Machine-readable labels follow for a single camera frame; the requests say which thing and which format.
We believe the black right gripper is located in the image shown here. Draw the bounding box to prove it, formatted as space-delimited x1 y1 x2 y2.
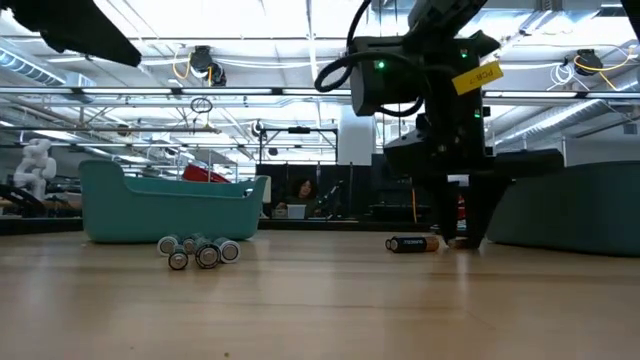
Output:
383 29 566 250

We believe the teal plastic bin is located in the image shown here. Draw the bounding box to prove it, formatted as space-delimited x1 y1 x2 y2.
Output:
485 160 640 258
78 159 270 245

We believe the black partition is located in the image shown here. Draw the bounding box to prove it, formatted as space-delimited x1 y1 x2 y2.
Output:
254 152 436 224

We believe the white column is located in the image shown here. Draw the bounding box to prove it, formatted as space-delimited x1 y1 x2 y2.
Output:
337 104 384 166

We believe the yellow label tag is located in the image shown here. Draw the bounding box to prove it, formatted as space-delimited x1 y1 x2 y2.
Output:
451 60 505 97

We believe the white humanoid robot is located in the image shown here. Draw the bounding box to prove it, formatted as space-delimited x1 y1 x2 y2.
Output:
12 138 59 201

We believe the person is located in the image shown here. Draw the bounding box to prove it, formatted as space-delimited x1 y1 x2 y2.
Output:
276 175 326 219

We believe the red object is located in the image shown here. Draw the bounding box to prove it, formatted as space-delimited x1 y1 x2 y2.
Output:
181 163 232 184

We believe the silver ventilation duct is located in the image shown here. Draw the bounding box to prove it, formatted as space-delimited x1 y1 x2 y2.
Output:
492 69 640 149
0 47 96 89

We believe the black metal table frame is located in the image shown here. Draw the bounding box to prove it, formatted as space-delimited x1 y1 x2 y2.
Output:
0 217 436 236

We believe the black hanging wire loop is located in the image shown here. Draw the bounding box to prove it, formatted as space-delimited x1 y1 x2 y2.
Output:
189 96 215 115

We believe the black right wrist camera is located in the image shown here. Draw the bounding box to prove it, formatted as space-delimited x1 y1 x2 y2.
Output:
349 36 427 118

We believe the black right camera cable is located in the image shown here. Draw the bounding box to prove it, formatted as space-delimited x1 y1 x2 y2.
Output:
313 0 426 119

